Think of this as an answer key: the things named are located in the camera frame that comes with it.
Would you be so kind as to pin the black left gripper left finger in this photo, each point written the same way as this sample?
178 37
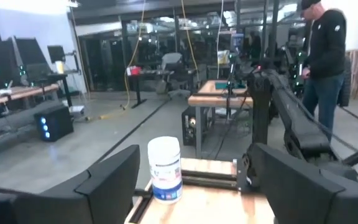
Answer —
73 202

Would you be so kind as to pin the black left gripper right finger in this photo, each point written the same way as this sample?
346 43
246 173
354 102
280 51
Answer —
306 199

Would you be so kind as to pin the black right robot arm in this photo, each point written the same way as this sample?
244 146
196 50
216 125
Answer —
291 105

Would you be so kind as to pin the computer tower with blue lights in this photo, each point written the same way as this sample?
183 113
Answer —
56 123

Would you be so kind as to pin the wooden workbench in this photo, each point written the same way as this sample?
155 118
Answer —
17 93

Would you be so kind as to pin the person's hand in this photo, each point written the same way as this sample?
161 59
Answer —
305 73

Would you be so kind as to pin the black standing desk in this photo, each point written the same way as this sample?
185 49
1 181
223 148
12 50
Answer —
138 90

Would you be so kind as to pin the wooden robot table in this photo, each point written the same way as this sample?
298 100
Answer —
216 100

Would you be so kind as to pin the green cutting mat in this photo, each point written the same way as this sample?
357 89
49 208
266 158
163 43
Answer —
228 85

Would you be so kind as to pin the black computer tower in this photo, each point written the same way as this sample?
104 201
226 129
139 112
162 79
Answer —
189 126

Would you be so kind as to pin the red box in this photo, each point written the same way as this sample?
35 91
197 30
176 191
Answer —
134 70

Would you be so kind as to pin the black monitor back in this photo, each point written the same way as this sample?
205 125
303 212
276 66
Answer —
5 62
33 59

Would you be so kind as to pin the small black monitor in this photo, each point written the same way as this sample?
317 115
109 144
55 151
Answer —
56 53

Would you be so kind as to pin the person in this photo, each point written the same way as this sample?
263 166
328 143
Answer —
325 46

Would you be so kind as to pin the grey office chair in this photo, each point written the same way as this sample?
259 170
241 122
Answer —
172 62

